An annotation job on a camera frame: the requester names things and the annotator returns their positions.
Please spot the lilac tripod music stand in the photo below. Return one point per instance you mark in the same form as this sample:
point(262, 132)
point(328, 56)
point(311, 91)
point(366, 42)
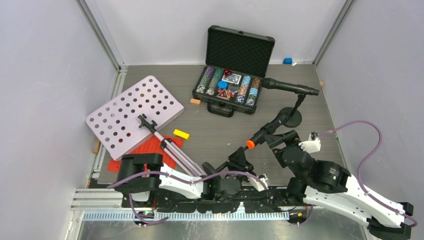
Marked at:
point(117, 125)

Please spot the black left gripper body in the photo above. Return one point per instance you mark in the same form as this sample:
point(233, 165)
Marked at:
point(236, 166)

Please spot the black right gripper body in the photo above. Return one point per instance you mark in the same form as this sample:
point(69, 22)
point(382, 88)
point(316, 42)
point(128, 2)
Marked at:
point(277, 153)

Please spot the small blue block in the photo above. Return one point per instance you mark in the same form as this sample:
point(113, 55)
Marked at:
point(287, 61)

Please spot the red triangle token lower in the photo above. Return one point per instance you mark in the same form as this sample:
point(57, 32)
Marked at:
point(224, 94)

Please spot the black microphone plain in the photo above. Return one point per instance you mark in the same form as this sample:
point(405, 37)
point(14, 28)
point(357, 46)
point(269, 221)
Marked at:
point(271, 83)

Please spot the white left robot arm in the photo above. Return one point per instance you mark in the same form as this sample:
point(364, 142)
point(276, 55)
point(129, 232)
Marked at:
point(145, 173)

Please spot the black poker chip case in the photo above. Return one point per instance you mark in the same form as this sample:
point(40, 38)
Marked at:
point(246, 54)

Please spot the red triangle token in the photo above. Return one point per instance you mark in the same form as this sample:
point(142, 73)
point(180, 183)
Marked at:
point(227, 72)
point(224, 94)

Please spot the small yellow block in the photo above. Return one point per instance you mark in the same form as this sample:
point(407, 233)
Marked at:
point(181, 134)

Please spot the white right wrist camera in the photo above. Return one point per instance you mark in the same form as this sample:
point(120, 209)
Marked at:
point(312, 145)

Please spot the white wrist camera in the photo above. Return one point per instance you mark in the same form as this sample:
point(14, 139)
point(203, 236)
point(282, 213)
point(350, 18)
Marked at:
point(312, 145)
point(261, 183)

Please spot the blue playing card deck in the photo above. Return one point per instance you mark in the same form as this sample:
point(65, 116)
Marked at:
point(232, 79)

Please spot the red triangle token upper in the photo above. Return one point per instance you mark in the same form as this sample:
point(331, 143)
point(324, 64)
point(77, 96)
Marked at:
point(227, 72)

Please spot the wooden block on rail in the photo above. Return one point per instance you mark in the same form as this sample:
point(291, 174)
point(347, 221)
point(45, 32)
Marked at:
point(96, 148)

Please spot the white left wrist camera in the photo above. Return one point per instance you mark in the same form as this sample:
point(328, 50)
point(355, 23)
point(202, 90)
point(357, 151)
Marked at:
point(261, 183)

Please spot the black round-base mic stand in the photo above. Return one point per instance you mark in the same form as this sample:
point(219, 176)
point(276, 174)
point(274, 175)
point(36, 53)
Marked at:
point(257, 139)
point(295, 117)

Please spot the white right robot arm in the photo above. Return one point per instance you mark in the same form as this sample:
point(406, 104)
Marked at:
point(328, 185)

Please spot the small wooden block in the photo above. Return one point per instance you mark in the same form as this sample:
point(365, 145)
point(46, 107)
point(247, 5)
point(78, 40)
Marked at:
point(194, 101)

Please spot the silver dealer button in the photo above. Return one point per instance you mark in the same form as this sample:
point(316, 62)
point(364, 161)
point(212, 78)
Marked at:
point(233, 88)

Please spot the blue round chip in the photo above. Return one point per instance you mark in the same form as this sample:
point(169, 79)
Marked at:
point(222, 84)

